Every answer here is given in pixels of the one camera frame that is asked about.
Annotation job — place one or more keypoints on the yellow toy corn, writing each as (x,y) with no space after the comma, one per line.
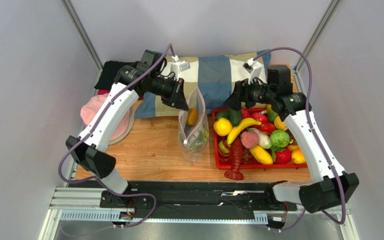
(261,155)

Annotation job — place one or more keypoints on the green toy lettuce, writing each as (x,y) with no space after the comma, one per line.
(197,140)

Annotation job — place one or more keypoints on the dark green toy avocado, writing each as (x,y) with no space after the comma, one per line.
(235,117)

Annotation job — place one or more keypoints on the red toy lobster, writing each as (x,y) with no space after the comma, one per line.
(236,156)

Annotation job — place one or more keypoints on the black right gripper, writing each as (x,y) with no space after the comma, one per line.
(241,94)

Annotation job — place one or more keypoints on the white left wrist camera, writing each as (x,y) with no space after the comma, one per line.
(178,66)

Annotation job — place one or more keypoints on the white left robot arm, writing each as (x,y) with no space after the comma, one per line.
(131,82)

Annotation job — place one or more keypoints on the yellow toy banana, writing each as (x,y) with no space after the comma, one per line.
(245,123)

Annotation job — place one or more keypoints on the red toy bell pepper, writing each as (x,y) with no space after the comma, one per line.
(258,116)

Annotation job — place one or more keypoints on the clear zip top bag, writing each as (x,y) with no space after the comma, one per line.
(193,130)

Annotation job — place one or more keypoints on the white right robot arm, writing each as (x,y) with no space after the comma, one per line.
(330,185)

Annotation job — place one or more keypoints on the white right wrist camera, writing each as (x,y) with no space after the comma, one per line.
(254,68)

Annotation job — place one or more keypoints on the black mounting rail base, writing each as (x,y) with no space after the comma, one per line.
(195,200)

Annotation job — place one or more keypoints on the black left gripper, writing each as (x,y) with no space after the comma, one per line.
(177,98)

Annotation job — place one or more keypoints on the yellow toy lemon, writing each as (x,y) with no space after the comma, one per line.
(222,127)

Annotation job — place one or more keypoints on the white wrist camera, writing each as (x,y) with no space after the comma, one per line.
(178,66)
(254,68)

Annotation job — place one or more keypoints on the green toy lime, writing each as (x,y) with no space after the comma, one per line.
(222,114)

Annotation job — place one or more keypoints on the green toy custard apple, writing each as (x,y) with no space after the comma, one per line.
(280,138)

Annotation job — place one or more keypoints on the blue beige checked pillow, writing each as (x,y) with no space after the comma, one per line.
(215,76)

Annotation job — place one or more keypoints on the pink toy peach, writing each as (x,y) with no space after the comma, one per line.
(249,139)

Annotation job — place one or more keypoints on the black folded cloth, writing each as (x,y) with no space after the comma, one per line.
(109,71)

